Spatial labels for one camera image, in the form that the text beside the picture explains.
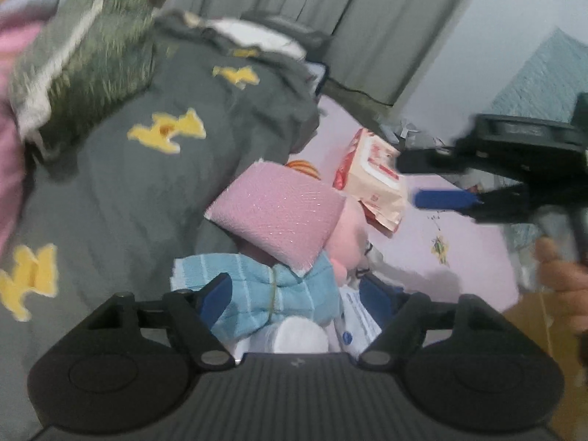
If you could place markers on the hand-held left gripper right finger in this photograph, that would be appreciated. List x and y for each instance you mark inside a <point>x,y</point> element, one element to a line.
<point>377,295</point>

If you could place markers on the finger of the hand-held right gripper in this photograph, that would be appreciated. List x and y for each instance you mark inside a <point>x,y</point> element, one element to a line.
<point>441,198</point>
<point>427,160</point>

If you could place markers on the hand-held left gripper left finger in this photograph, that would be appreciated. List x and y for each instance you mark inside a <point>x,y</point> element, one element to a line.
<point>215,296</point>

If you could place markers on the blue striped towel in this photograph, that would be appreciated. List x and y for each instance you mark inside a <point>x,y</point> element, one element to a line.
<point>280,294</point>

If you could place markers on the white tissue roll pack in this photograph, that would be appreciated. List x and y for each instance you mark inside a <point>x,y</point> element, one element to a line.
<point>298,335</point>

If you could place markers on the pink glitter cloth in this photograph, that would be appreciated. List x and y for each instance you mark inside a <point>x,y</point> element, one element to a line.
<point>275,206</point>

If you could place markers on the brown cardboard box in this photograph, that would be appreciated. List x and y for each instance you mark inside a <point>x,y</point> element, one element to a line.
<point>537,326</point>

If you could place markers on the person's right hand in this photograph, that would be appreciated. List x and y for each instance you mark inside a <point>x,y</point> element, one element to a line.
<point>565,280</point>

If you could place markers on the red white wet wipes pack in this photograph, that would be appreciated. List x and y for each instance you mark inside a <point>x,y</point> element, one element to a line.
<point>372,170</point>

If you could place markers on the pink printed bed sheet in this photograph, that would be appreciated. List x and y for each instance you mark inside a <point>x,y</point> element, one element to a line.
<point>459,262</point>

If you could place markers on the teal floral cloth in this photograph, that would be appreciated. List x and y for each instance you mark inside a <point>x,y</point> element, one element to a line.
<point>542,78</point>

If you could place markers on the grey blanket with yellow prints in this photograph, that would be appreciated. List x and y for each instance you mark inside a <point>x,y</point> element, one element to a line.
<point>115,193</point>

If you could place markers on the grey curtain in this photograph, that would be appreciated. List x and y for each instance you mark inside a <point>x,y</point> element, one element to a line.
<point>367,18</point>

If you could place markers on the folded white clothes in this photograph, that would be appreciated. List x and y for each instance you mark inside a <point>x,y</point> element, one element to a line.
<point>257,34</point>

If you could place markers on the pink dotted quilt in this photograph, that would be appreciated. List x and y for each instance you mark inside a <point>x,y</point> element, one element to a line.
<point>9,147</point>

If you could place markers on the green fuzzy pillow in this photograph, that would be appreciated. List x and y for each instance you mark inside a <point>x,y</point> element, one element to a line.
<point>101,55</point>

